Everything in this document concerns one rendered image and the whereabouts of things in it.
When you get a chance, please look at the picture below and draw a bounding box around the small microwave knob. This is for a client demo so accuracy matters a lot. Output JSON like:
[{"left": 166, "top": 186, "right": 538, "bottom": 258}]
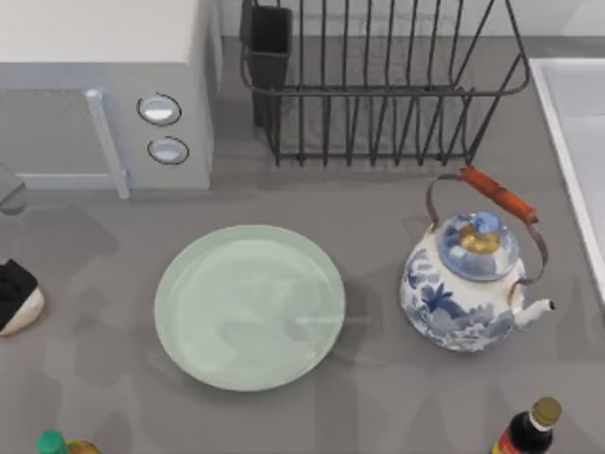
[{"left": 147, "top": 135, "right": 191, "bottom": 166}]

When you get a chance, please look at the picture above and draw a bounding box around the blue and white teapot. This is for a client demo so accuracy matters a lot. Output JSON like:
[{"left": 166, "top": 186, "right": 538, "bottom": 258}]
[{"left": 400, "top": 166, "right": 557, "bottom": 354}]

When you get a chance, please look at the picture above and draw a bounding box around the dark sauce bottle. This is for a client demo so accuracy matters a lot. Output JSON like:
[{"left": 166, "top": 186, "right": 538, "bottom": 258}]
[{"left": 491, "top": 396, "right": 563, "bottom": 454}]

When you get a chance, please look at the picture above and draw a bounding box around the microwave door handle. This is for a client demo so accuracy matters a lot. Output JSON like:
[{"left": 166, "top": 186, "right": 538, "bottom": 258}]
[{"left": 84, "top": 88, "right": 131, "bottom": 200}]

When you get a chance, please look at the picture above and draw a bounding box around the pale green plate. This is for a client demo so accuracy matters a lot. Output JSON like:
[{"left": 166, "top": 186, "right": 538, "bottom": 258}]
[{"left": 153, "top": 224, "right": 347, "bottom": 393}]

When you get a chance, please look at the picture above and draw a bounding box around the large microwave knob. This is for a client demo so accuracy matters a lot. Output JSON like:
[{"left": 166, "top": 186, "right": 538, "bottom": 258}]
[{"left": 136, "top": 92, "right": 183, "bottom": 128}]

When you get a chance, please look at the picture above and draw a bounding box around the black cutlery holder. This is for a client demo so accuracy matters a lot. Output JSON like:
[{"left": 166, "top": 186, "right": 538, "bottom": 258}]
[{"left": 239, "top": 0, "right": 294, "bottom": 128}]

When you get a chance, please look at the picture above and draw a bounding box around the dark wire dish rack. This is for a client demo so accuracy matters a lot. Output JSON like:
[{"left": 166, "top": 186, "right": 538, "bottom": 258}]
[{"left": 239, "top": 0, "right": 531, "bottom": 168}]

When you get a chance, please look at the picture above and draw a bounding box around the pale microwave oven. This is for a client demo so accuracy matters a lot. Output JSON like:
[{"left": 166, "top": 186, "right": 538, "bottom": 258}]
[{"left": 0, "top": 0, "right": 224, "bottom": 200}]

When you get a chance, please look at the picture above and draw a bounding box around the green capped yellow bottle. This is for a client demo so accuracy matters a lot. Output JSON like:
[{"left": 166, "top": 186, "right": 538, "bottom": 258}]
[{"left": 36, "top": 428, "right": 101, "bottom": 454}]

